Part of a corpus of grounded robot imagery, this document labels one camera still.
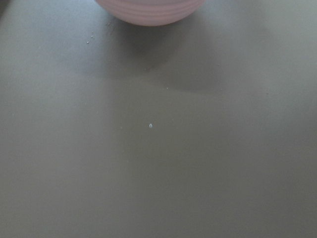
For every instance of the pink bowl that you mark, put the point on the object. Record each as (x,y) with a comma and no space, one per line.
(150,12)

